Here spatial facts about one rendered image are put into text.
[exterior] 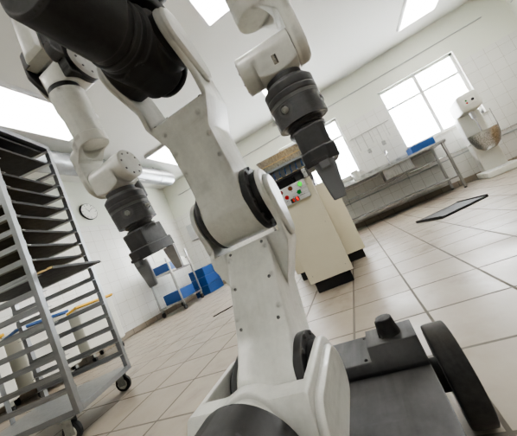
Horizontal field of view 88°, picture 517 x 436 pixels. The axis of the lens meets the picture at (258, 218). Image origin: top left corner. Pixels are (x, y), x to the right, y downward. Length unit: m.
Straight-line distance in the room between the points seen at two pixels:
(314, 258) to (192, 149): 1.63
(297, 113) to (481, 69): 6.45
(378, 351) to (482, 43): 6.63
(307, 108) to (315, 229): 1.64
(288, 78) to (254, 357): 0.45
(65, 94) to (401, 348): 0.88
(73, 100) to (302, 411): 0.70
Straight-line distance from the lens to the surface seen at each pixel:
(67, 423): 1.93
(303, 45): 0.51
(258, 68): 0.50
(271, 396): 0.40
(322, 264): 2.07
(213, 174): 0.55
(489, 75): 6.84
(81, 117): 0.72
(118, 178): 0.65
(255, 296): 0.51
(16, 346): 4.05
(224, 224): 0.54
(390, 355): 0.68
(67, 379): 1.85
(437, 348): 0.69
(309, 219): 2.05
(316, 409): 0.39
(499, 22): 7.23
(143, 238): 0.62
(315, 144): 0.44
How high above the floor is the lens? 0.51
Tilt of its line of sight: 6 degrees up
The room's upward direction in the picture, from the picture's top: 24 degrees counter-clockwise
